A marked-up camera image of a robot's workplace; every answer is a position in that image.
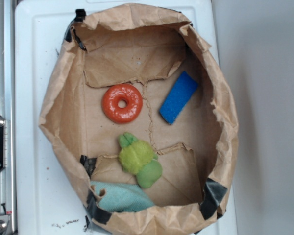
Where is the blue sponge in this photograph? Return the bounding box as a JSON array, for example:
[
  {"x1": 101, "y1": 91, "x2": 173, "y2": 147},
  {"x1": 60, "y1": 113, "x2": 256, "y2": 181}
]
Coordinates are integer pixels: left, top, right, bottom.
[{"x1": 159, "y1": 71, "x2": 198, "y2": 125}]

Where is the green plush toy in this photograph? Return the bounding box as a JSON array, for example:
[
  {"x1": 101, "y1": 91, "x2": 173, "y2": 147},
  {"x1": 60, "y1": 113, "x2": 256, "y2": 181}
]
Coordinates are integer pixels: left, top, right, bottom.
[{"x1": 118, "y1": 132, "x2": 163, "y2": 188}]

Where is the teal cloth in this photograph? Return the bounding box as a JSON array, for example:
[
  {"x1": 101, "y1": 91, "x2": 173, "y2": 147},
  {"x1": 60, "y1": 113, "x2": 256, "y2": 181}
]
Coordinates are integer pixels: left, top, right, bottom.
[{"x1": 91, "y1": 181, "x2": 155, "y2": 212}]

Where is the white plastic tray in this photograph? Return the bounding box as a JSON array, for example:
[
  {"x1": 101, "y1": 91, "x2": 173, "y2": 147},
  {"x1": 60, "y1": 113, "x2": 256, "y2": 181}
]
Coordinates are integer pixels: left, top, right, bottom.
[{"x1": 14, "y1": 0, "x2": 238, "y2": 235}]

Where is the orange ring toy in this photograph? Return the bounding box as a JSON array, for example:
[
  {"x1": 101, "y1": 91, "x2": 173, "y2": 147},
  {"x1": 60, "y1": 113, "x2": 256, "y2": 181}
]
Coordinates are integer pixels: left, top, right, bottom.
[{"x1": 101, "y1": 84, "x2": 143, "y2": 124}]

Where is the aluminium frame rail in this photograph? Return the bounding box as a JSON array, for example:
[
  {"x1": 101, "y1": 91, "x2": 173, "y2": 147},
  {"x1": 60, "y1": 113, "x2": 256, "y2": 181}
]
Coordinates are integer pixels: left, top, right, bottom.
[{"x1": 0, "y1": 0, "x2": 18, "y2": 235}]

